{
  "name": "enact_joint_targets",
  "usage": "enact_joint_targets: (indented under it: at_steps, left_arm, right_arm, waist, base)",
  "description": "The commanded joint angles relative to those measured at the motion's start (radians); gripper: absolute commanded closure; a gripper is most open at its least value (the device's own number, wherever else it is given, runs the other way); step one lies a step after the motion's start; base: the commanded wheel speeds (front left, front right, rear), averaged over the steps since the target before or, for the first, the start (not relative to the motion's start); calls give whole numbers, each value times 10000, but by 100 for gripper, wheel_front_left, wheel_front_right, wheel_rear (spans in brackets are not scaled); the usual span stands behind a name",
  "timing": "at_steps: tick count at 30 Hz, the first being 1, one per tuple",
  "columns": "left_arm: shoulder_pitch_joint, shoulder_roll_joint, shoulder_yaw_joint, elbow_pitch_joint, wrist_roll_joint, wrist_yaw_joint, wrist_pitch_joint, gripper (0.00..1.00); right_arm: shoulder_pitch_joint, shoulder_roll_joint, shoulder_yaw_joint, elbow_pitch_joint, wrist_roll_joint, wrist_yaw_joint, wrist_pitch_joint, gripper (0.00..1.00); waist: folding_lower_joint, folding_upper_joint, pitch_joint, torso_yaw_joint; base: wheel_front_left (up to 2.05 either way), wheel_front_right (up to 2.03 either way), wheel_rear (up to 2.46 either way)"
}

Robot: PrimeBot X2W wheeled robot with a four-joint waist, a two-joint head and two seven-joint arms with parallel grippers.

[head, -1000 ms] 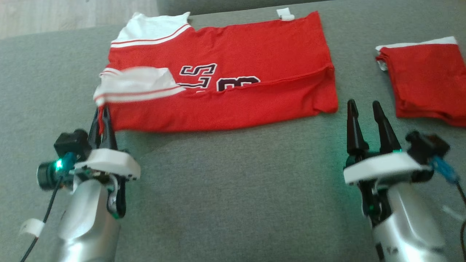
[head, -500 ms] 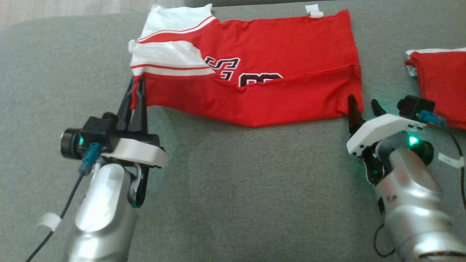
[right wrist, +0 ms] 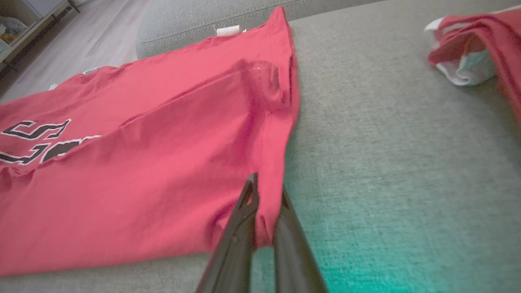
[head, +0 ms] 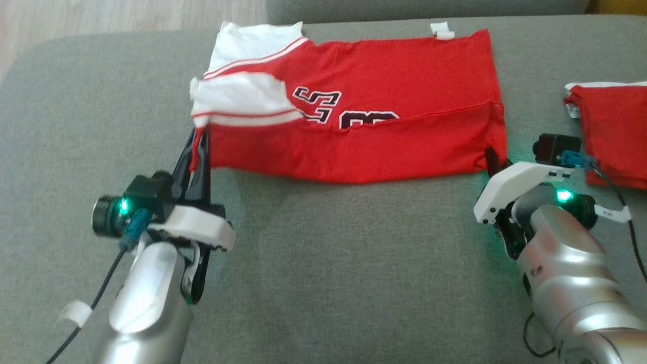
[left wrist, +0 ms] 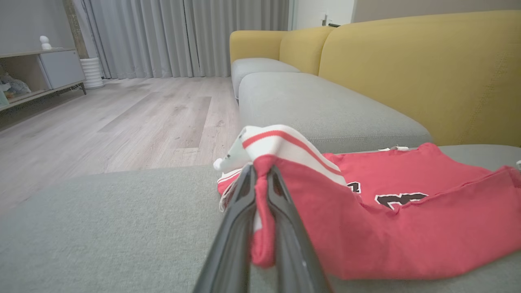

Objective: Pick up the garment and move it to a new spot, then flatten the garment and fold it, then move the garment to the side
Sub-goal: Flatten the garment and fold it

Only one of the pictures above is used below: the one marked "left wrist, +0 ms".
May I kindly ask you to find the white ribbed cylinder appliance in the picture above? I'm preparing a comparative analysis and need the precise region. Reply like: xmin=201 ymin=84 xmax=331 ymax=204
xmin=80 ymin=58 xmax=105 ymax=89

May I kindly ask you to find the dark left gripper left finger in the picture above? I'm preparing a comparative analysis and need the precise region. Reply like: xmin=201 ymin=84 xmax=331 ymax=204
xmin=193 ymin=164 xmax=258 ymax=293

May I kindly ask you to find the red and white shirt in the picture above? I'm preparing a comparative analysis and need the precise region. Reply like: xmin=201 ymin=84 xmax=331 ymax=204
xmin=214 ymin=124 xmax=521 ymax=281

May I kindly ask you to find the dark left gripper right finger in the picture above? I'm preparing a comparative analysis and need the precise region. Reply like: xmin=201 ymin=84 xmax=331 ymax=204
xmin=267 ymin=165 xmax=332 ymax=293

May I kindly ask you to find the grey pleated curtain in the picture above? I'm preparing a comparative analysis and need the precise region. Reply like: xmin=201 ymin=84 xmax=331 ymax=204
xmin=81 ymin=0 xmax=290 ymax=79

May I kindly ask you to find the large yellow sofa backrest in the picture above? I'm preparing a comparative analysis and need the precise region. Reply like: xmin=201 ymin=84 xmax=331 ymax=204
xmin=319 ymin=10 xmax=521 ymax=147

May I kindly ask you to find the small yellow sofa backrest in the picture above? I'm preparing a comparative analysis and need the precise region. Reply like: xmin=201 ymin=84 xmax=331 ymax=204
xmin=279 ymin=26 xmax=336 ymax=76

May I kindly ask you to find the low grey wooden cabinet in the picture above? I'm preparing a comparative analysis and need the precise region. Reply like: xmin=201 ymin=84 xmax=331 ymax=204
xmin=0 ymin=48 xmax=87 ymax=112

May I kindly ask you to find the yellow sofa armrest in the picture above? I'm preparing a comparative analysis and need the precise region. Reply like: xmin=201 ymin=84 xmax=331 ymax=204
xmin=229 ymin=31 xmax=287 ymax=63

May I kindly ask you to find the large grey sofa seat cushion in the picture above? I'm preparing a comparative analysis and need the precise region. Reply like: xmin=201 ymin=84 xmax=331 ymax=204
xmin=0 ymin=144 xmax=521 ymax=293

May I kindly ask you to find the clutter inside cabinet shelf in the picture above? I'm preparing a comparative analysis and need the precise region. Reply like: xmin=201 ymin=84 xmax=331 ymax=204
xmin=0 ymin=73 xmax=31 ymax=103

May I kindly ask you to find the small grey sofa seat cushion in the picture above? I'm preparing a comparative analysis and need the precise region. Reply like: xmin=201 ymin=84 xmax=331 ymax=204
xmin=231 ymin=58 xmax=302 ymax=100

